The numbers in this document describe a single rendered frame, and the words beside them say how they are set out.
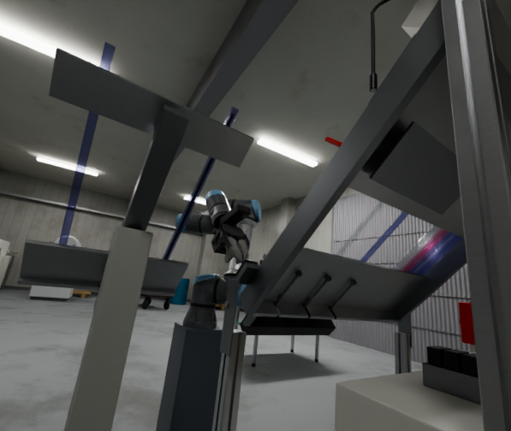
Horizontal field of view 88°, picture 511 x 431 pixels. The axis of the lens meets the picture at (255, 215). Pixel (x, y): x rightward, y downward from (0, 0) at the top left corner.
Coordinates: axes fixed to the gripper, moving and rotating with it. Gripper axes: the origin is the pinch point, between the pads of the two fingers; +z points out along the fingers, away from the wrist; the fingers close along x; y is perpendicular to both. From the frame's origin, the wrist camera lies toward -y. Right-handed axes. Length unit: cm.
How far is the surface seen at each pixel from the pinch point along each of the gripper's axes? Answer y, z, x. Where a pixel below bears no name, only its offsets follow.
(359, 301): 2.3, 9.2, -44.2
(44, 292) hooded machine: 515, -410, 80
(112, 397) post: 10.2, 27.0, 27.3
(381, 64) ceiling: -113, -204, -172
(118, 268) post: -3.5, 12.9, 30.8
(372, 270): -11.2, 9.2, -37.3
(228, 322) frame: 8.5, 14.3, 3.9
